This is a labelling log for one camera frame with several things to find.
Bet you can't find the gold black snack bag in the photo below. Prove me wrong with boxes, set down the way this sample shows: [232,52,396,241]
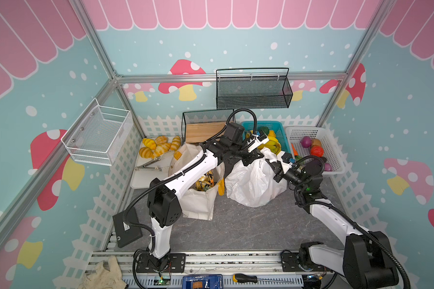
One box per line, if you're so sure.
[195,171,215,191]

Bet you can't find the white plastic grocery bag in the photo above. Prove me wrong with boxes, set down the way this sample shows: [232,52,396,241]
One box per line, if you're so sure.
[224,148,287,208]

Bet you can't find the white canvas tote bag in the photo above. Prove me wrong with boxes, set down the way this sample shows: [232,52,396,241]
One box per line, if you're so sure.
[168,143,225,220]

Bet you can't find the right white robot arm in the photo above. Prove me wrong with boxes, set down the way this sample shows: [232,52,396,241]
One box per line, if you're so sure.
[263,149,411,289]

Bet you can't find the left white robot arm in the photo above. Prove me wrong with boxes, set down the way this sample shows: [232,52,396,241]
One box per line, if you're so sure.
[122,108,268,265]

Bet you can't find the purple onion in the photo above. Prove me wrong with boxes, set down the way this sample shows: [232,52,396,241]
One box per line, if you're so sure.
[324,163,333,172]
[300,136,312,148]

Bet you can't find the red tomato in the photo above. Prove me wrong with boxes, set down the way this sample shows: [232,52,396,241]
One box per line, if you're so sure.
[310,145,324,157]

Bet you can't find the white plastic vegetable basket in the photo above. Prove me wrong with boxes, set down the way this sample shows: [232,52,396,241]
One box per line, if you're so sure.
[285,126,346,175]

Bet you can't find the brown potato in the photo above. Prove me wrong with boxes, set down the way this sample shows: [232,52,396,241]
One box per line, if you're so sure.
[311,138,322,147]

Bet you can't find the teal plastic fruit basket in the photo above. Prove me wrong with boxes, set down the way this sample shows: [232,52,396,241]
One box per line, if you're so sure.
[256,120,295,164]

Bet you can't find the green avocado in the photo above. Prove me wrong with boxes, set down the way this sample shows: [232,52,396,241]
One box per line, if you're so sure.
[258,126,270,136]

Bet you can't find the yellow banana bunch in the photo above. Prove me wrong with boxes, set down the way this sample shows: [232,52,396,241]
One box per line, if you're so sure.
[258,130,282,155]

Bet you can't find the striped bread roll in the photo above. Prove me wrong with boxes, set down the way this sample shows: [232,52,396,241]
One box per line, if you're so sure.
[142,138,157,151]

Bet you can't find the metal tongs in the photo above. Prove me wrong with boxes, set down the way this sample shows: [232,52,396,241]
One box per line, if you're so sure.
[135,158,162,171]

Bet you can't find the black box on floor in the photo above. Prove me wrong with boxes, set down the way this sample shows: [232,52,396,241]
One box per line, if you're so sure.
[113,211,143,248]

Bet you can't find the blue electronics box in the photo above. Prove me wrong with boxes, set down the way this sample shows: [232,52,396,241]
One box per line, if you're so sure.
[182,275,224,289]

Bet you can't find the beige cloth rag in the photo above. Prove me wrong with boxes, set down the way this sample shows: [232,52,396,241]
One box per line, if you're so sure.
[78,256,128,289]

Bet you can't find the black wire snack shelf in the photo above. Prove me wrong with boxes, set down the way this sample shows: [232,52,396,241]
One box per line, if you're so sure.
[182,109,233,144]

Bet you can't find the black mesh wall basket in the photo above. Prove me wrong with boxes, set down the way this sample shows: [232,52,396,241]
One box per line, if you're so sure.
[215,67,294,110]

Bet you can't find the black handled screwdriver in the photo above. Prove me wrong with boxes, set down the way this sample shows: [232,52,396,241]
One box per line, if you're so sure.
[232,273,292,284]

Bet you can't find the white wire wall basket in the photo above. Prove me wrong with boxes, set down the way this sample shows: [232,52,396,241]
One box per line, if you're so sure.
[61,99,133,166]

